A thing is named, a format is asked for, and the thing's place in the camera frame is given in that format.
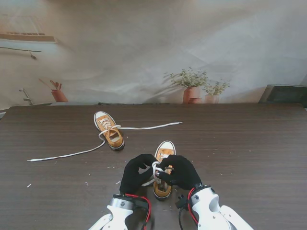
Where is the red wrist cable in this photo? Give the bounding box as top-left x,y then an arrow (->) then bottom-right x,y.
187,188 -> 200,225
124,194 -> 152,230

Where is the red left wrist cable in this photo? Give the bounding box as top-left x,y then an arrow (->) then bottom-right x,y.
124,194 -> 152,230

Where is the printed kitchen backdrop cloth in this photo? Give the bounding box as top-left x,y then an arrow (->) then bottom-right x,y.
0,0 -> 307,106

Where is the yellow canvas sneaker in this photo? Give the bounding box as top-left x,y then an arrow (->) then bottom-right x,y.
93,111 -> 125,151
153,140 -> 176,201

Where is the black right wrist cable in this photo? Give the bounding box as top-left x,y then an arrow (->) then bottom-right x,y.
178,208 -> 190,230

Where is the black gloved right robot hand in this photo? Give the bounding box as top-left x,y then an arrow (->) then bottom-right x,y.
157,155 -> 203,191

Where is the red right wrist cable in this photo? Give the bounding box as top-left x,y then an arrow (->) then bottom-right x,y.
187,188 -> 200,225

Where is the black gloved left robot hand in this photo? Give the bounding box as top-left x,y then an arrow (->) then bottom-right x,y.
119,154 -> 159,196

